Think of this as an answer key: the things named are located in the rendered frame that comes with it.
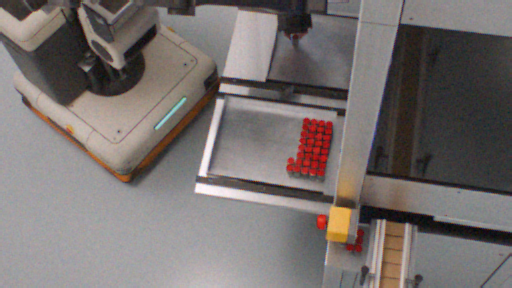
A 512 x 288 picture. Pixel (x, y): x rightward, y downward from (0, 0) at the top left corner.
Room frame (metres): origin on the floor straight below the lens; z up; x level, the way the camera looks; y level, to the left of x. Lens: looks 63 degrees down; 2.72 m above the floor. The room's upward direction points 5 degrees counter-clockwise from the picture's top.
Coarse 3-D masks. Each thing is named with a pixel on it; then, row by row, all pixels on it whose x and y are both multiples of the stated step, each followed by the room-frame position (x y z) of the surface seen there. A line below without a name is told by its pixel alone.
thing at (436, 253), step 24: (360, 216) 0.66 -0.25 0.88; (384, 216) 0.66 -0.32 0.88; (408, 216) 0.65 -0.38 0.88; (432, 216) 0.64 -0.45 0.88; (432, 240) 0.59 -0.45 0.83; (456, 240) 0.57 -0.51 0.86; (480, 240) 0.56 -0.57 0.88; (504, 240) 0.56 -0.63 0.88; (432, 264) 0.58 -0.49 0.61; (456, 264) 0.56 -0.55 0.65; (480, 264) 0.55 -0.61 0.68; (504, 264) 0.53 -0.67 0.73
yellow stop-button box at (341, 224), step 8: (336, 208) 0.63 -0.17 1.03; (344, 208) 0.63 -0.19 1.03; (336, 216) 0.61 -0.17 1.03; (344, 216) 0.61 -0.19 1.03; (352, 216) 0.61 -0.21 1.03; (328, 224) 0.59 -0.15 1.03; (336, 224) 0.59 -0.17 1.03; (344, 224) 0.59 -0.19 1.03; (352, 224) 0.59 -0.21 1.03; (328, 232) 0.57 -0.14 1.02; (336, 232) 0.57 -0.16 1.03; (344, 232) 0.57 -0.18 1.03; (352, 232) 0.57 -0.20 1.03; (336, 240) 0.57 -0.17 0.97; (344, 240) 0.56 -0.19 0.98; (352, 240) 0.56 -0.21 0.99
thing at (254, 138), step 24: (240, 120) 1.00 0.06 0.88; (264, 120) 0.99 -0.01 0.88; (288, 120) 0.98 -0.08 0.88; (216, 144) 0.92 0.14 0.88; (240, 144) 0.92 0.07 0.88; (264, 144) 0.91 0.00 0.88; (288, 144) 0.90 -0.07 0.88; (216, 168) 0.85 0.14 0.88; (240, 168) 0.84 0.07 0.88; (264, 168) 0.83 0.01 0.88; (312, 192) 0.74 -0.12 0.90
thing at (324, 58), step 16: (320, 16) 1.33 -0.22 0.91; (320, 32) 1.29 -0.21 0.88; (336, 32) 1.29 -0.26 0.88; (352, 32) 1.28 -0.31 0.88; (272, 48) 1.23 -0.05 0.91; (288, 48) 1.24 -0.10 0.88; (304, 48) 1.24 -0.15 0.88; (320, 48) 1.23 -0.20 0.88; (336, 48) 1.23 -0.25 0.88; (352, 48) 1.22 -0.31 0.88; (272, 64) 1.19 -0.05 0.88; (288, 64) 1.18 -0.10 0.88; (304, 64) 1.18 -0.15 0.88; (320, 64) 1.17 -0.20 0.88; (336, 64) 1.17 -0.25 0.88; (352, 64) 1.16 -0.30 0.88; (272, 80) 1.11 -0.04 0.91; (288, 80) 1.10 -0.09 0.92; (304, 80) 1.12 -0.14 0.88; (320, 80) 1.11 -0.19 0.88; (336, 80) 1.11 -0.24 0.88
